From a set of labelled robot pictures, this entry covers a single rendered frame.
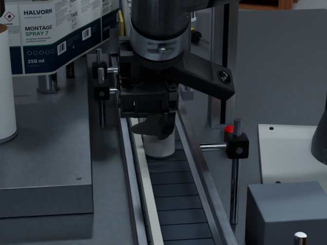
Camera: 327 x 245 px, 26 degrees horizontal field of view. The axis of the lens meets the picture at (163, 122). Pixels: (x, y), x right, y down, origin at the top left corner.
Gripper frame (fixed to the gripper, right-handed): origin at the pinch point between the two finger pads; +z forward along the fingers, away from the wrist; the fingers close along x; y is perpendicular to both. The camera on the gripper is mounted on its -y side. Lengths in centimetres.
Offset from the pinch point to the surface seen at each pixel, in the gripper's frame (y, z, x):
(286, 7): -147, 293, -329
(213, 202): -2.6, -16.1, 22.3
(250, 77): -26, 35, -40
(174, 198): -0.1, -0.9, 12.4
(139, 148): 4.1, 0.9, 2.3
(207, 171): -3.2, -12.1, 15.4
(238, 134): -9.0, -9.1, 7.6
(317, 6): -177, 304, -340
